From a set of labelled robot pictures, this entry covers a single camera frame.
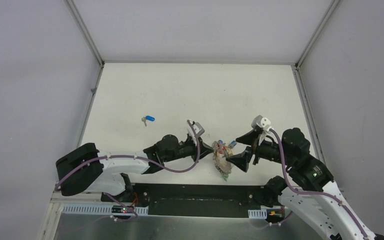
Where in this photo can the loose blue tag key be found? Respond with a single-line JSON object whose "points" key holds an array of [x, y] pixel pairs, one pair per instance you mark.
{"points": [[147, 119]]}

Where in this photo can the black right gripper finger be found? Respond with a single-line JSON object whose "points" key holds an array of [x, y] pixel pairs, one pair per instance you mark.
{"points": [[242, 160], [250, 138]]}

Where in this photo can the left white cable duct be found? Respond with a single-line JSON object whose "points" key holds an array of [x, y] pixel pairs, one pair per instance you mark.
{"points": [[95, 209]]}

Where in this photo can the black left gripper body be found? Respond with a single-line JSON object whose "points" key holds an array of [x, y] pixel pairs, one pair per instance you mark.
{"points": [[199, 147]]}

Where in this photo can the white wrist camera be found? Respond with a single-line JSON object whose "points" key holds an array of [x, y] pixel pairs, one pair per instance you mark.
{"points": [[198, 129], [262, 123]]}

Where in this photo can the black mounting base plate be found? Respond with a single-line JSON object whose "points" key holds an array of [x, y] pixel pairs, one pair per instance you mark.
{"points": [[188, 200]]}

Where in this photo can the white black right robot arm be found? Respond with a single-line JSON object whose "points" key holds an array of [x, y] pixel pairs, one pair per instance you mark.
{"points": [[306, 187]]}

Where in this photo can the white cable duct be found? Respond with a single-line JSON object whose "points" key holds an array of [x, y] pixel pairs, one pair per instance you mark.
{"points": [[95, 209], [257, 213]]}

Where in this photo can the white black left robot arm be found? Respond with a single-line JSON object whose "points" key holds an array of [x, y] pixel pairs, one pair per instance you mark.
{"points": [[88, 169]]}

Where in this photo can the right white cable duct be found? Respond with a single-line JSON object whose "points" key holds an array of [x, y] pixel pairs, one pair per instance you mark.
{"points": [[257, 213]]}

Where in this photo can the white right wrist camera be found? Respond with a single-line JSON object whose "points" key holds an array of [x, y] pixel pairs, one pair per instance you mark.
{"points": [[262, 123]]}

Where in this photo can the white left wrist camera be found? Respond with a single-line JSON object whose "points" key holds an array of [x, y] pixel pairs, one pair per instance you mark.
{"points": [[198, 129]]}

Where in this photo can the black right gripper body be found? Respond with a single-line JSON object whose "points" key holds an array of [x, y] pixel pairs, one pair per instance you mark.
{"points": [[268, 150]]}

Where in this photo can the blue tag key upper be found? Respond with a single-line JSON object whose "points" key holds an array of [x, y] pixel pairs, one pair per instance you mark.
{"points": [[232, 144]]}

